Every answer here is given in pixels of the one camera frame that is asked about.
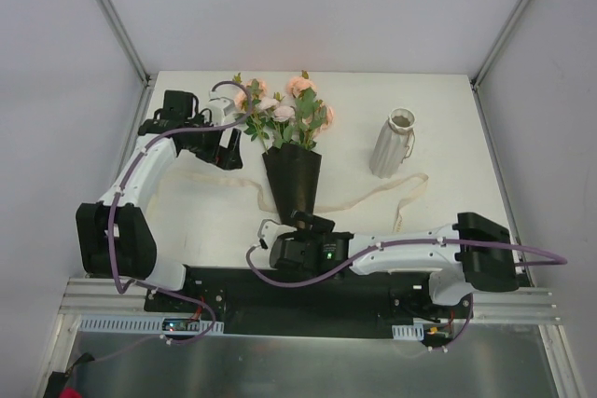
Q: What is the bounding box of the black and red strap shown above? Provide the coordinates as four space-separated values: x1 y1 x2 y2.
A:
35 351 96 398

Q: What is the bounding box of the aluminium corner post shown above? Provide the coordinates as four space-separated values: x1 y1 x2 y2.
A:
70 0 157 87
470 0 533 91

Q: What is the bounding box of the left aluminium corner post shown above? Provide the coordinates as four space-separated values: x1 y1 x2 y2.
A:
70 0 157 87

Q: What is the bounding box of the left white cable duct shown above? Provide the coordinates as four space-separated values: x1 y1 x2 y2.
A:
78 316 225 336

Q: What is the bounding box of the black wrapping paper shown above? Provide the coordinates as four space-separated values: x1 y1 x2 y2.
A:
262 144 322 226

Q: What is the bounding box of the cream ribbon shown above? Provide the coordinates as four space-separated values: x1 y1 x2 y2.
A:
165 170 429 233

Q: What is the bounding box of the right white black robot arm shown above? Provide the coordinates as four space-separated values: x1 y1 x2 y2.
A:
257 213 519 319

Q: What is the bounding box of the aluminium frame rail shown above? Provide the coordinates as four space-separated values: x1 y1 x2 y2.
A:
59 278 563 325

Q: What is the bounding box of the white cable duct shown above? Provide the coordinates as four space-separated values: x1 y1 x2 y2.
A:
78 316 225 336
392 323 425 342

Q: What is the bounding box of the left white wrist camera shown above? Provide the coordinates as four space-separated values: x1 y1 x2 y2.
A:
206 97 237 126

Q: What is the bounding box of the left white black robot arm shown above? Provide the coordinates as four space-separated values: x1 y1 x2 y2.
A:
76 89 243 313

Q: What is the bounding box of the white ribbed ceramic vase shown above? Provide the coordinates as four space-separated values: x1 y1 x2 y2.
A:
369 108 416 178

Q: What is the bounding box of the pink artificial flower bouquet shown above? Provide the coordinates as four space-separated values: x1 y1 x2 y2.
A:
233 71 334 153

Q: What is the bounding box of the right white cable duct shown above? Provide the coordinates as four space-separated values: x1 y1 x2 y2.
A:
392 323 425 342

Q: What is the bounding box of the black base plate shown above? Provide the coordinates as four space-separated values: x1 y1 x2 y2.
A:
144 268 467 339

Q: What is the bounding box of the right aluminium corner post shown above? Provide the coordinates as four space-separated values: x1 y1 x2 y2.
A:
470 0 533 91

